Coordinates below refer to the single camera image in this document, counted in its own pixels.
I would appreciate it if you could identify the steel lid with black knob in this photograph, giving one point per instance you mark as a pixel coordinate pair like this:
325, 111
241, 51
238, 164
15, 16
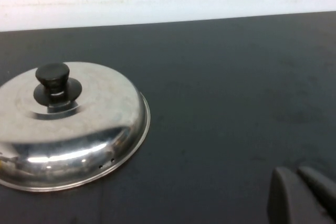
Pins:
78, 129

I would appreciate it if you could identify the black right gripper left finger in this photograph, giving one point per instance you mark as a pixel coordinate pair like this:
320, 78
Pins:
291, 203

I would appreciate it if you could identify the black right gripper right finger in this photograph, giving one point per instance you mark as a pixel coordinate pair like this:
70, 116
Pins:
324, 190

